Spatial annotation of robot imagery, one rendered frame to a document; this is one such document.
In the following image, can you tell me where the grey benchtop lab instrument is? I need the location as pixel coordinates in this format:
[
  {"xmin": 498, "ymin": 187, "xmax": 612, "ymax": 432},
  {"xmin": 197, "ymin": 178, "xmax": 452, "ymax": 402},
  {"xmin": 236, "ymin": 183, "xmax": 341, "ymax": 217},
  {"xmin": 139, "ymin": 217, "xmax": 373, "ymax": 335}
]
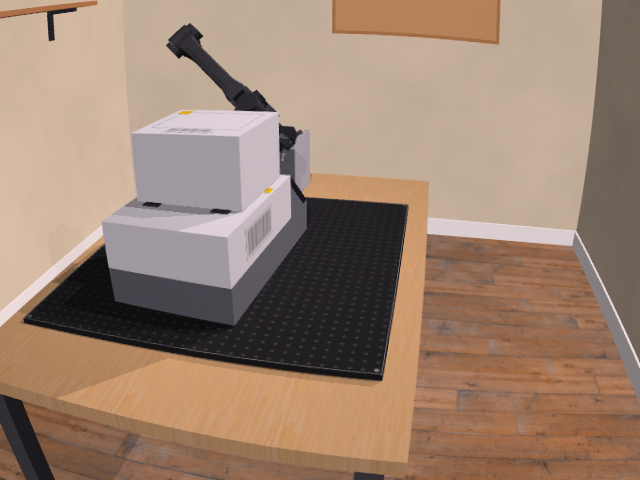
[{"xmin": 101, "ymin": 110, "xmax": 307, "ymax": 326}]

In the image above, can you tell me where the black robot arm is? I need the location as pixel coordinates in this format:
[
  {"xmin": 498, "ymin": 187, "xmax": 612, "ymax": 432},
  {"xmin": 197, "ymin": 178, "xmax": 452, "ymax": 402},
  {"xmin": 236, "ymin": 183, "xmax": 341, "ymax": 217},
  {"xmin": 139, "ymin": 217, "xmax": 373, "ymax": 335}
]
[{"xmin": 166, "ymin": 23, "xmax": 303, "ymax": 153}]

